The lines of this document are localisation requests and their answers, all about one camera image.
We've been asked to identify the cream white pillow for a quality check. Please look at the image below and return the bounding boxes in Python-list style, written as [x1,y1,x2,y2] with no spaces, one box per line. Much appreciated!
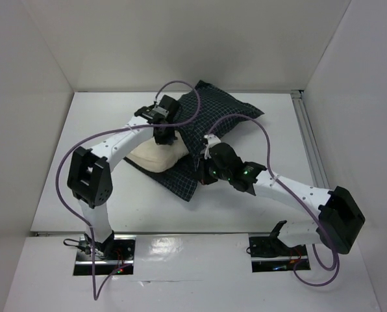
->
[126,131,189,173]

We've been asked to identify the dark blue checkered pillowcase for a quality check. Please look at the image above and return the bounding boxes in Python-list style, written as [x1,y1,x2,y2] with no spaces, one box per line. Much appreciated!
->
[124,81,264,202]

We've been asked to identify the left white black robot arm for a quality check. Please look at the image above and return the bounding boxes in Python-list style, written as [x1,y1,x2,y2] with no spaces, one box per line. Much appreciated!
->
[67,96,181,259]

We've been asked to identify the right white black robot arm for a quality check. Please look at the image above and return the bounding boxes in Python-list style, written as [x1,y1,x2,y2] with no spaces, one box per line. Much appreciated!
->
[195,135,366,255]

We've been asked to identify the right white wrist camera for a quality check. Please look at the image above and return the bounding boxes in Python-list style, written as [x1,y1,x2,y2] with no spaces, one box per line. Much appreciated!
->
[201,134,221,159]

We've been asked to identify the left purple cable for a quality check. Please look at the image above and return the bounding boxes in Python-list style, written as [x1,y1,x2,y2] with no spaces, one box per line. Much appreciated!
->
[56,79,203,300]

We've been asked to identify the purple cable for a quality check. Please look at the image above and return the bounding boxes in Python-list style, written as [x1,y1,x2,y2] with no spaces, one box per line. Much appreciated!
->
[208,114,340,287]
[56,79,203,300]

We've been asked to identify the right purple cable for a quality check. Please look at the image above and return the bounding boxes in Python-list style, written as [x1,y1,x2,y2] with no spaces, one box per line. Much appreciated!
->
[208,114,340,287]

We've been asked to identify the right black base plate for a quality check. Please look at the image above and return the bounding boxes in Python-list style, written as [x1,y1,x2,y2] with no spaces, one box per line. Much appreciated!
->
[245,234,310,273]

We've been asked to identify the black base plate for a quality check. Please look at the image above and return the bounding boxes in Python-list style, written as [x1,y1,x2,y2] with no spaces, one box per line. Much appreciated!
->
[245,234,310,273]
[63,235,136,276]

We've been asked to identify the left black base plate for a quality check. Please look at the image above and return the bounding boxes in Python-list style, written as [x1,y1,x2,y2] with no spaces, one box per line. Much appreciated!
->
[63,235,136,276]

